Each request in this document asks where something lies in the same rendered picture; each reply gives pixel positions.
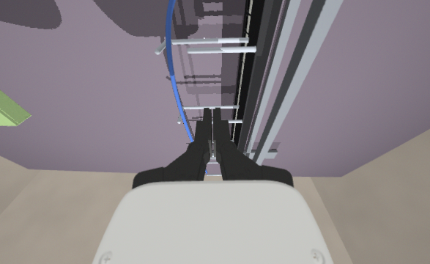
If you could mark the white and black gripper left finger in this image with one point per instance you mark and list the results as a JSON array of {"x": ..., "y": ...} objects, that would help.
[{"x": 191, "y": 165}]

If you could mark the blue cable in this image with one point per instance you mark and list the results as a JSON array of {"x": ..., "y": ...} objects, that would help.
[{"x": 170, "y": 63}]

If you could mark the grey patch panel rack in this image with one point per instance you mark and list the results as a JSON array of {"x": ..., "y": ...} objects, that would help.
[{"x": 256, "y": 42}]

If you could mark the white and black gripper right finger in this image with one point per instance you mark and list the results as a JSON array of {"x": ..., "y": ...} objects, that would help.
[{"x": 234, "y": 165}]

